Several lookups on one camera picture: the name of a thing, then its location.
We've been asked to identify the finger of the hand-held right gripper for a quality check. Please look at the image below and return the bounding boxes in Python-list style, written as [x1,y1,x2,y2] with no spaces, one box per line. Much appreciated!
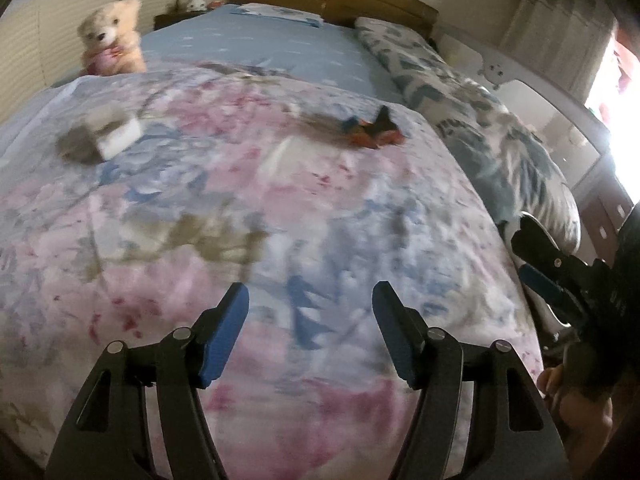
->
[518,265,586,328]
[511,214,596,286]

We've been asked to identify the light curtain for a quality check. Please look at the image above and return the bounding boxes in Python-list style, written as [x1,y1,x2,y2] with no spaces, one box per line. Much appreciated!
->
[515,0,621,106]

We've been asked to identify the light blue pillow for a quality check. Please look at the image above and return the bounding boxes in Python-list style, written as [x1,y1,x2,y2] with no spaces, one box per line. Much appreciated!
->
[235,2,323,26]

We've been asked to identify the person's right hand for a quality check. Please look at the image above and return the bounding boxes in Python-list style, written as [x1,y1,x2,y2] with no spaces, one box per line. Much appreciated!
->
[537,365,617,461]

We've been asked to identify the cream sliding door wardrobe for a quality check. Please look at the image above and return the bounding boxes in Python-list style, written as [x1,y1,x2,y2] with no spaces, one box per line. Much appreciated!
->
[0,0,231,91]

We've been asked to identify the dark wooden nightstand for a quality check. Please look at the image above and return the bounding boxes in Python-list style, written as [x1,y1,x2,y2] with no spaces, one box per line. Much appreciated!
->
[153,10,208,31]

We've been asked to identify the cream teddy bear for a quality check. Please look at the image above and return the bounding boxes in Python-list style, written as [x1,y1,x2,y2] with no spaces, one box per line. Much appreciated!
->
[77,0,147,76]

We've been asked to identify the pink blue floral blanket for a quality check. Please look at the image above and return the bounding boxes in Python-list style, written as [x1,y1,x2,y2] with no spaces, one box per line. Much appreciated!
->
[0,62,546,480]

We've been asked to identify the orange and black small toy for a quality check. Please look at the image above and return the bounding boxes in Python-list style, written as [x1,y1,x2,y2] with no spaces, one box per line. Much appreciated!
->
[342,105,404,149]

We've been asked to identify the grey and white plush toy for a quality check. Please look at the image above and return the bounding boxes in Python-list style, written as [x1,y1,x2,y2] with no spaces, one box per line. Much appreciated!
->
[57,110,142,163]

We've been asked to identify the white crib with ghost print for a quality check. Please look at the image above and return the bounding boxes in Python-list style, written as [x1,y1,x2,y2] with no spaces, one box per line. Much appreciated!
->
[432,22,632,241]

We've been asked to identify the bed with blue sheet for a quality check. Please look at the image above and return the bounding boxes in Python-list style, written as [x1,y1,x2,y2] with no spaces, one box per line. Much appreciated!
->
[0,2,581,480]

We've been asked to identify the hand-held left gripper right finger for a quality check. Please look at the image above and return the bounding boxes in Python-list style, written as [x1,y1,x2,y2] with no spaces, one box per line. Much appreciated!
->
[372,281,576,480]

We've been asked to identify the blue white printed quilt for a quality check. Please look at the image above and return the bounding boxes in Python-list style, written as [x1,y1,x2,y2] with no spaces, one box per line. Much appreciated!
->
[355,16,581,256]

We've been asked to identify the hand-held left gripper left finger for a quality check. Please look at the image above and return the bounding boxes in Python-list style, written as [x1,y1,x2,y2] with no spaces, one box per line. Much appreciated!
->
[45,282,251,480]

